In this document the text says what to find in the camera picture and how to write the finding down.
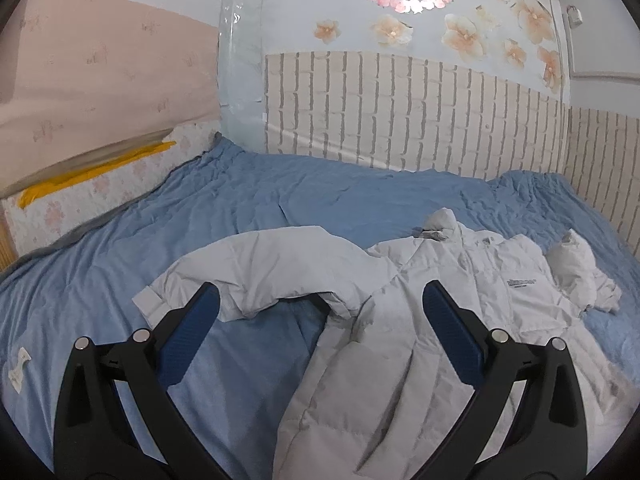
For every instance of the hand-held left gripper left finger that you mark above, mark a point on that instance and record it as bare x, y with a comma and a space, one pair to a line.
192, 332

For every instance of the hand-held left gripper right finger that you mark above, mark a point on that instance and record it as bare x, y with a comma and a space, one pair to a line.
450, 332

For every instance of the white puffer jacket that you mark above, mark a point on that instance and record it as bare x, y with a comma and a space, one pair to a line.
360, 385

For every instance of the floral mattress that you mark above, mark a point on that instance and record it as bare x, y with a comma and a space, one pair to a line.
100, 195

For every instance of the blue blanket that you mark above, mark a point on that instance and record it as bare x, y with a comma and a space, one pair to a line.
300, 195

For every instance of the white blanket tag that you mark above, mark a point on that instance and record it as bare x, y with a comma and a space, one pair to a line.
19, 367

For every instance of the yellow strip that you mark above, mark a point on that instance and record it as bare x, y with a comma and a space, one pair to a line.
75, 177

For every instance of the wooden bed board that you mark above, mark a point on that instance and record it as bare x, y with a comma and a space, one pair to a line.
5, 245

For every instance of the clear plastic sheet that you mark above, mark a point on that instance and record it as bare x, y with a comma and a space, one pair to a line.
242, 85

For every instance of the pink padded headboard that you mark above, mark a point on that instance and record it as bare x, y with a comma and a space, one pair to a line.
100, 75

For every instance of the group of flower wall stickers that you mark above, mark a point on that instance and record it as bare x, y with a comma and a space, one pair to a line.
465, 35

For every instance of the white wall box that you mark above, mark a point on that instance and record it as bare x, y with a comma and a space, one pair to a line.
575, 15

